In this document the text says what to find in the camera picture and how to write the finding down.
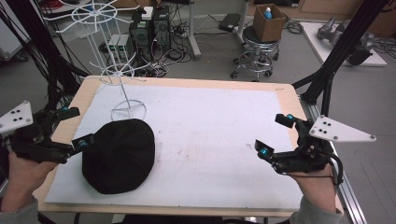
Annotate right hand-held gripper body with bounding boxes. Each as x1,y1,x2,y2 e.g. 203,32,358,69
272,114,377,187

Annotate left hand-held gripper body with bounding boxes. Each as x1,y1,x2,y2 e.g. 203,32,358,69
0,100,74,165

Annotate black hat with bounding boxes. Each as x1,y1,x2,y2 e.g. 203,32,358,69
81,118,156,195

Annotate white wire hat rack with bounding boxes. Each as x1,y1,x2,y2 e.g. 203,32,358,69
43,0,151,122

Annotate person's right hand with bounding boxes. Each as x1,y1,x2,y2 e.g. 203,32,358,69
288,163,340,215

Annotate person's left hand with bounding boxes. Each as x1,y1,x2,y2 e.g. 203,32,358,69
1,151,59,213

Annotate white table mat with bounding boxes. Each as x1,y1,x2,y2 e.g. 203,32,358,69
45,84,304,210

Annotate chrome wheeled stool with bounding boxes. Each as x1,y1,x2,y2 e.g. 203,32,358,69
230,25,281,83

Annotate white floor platform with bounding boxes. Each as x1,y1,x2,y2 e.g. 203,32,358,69
300,21,389,67

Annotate small grey device green lights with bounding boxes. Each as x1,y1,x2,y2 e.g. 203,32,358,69
106,33,134,63

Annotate brown cardboard box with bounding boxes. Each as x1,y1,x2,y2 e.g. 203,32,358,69
252,3,287,44

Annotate grey robot part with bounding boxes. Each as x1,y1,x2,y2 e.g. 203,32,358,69
316,16,375,66

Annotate black computer tower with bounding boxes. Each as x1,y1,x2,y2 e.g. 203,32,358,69
151,5,172,53
128,12,154,63

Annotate black flat device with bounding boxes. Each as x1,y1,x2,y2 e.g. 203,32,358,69
218,12,243,33

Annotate grey desk leg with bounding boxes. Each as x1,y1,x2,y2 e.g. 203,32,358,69
186,0,203,61

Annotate white small box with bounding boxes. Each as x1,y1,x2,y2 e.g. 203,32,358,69
140,6,155,21

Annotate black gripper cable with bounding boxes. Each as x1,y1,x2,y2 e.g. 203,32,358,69
323,151,345,187

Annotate silver aluminium rail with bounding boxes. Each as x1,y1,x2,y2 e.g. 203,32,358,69
298,95,369,224

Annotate black frame post with cables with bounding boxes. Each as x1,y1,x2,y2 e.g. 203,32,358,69
0,0,92,110

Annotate black metal frame post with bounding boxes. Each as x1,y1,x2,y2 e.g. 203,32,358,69
291,0,390,118

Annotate tangle of floor cables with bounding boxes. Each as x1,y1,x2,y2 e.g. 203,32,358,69
136,18,191,78

